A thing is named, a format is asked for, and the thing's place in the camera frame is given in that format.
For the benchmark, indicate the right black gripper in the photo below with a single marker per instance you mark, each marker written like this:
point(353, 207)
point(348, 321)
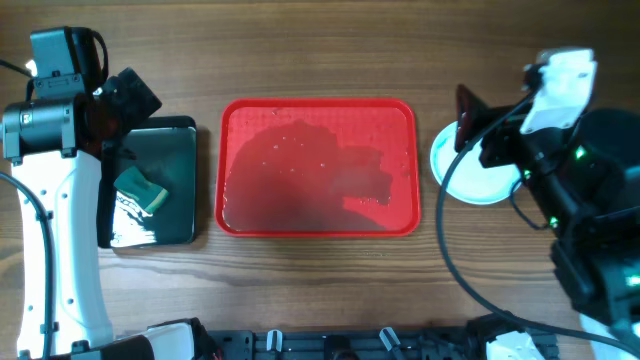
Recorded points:
point(466, 107)

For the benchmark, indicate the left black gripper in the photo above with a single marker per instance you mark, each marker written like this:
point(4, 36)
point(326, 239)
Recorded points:
point(137, 98)

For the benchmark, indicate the white plate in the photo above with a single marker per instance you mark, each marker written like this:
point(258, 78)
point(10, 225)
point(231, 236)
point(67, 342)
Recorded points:
point(471, 182)

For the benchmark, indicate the green yellow sponge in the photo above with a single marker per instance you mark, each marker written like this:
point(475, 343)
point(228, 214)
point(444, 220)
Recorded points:
point(134, 185)

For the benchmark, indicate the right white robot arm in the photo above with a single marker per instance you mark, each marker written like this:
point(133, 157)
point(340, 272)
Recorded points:
point(585, 179)

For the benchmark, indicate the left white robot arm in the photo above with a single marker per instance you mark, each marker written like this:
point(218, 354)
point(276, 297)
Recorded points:
point(55, 145)

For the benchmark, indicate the black water tray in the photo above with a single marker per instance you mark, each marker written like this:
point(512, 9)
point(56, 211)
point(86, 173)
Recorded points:
point(164, 151)

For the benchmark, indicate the red plastic tray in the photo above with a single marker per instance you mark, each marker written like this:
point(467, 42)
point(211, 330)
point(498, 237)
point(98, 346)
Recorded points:
point(318, 167)

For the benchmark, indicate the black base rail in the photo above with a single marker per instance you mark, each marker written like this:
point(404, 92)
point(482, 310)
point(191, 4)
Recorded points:
point(428, 344)

